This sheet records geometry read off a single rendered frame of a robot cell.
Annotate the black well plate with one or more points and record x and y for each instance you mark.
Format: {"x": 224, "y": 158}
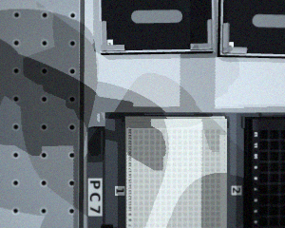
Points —
{"x": 257, "y": 172}

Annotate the grey flat base plate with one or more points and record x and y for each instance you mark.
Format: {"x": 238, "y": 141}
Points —
{"x": 39, "y": 113}

